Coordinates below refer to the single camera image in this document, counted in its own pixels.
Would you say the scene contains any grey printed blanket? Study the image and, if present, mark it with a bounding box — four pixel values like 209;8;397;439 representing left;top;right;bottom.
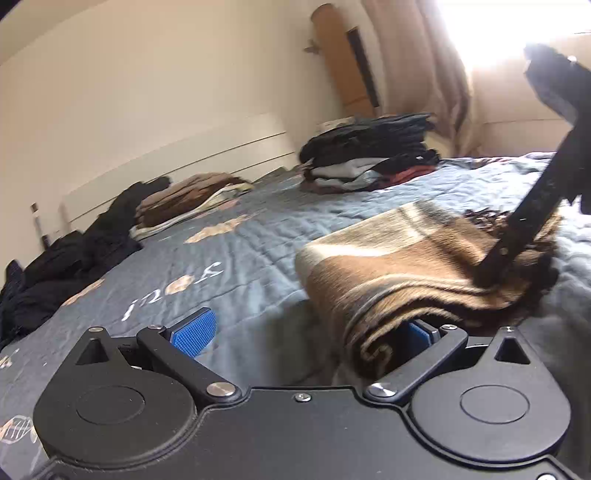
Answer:
0;151;591;467

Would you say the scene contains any beige curtain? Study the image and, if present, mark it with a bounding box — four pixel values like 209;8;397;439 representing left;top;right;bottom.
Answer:
362;0;483;158

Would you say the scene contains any stack of folded brown clothes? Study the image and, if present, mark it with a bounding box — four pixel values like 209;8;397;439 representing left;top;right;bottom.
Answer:
129;172;256;241

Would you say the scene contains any stack of folded dark clothes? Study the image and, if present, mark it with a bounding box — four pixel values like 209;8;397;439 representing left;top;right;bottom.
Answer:
298;113;441;192

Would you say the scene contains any brown plaid scarf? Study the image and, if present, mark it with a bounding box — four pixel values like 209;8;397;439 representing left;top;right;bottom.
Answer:
294;200;564;386

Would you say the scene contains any tan upright board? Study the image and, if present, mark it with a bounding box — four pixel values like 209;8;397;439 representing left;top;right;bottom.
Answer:
309;4;382;118

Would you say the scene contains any white headboard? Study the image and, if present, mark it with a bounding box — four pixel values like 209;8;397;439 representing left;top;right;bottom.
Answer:
60;113;296;232

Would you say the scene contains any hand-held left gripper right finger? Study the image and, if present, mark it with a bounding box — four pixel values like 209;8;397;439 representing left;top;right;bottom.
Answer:
365;320;532;402

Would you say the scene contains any pile of dark clothes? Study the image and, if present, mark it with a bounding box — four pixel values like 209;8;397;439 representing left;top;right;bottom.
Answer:
0;176;171;349

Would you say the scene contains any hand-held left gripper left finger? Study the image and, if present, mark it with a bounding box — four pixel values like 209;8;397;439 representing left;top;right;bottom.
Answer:
74;307;243;407

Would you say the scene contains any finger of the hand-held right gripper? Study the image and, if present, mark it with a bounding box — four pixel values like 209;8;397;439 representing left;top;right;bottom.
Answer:
471;122;585;289

